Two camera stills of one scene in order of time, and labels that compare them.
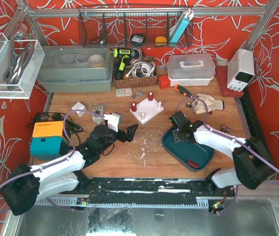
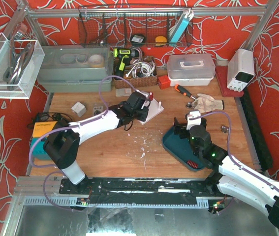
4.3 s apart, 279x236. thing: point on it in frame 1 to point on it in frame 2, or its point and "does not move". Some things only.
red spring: [150, 96] does not move
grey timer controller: [98, 110] does not move
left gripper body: [122, 135] to [142, 113]
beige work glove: [200, 107] does not move
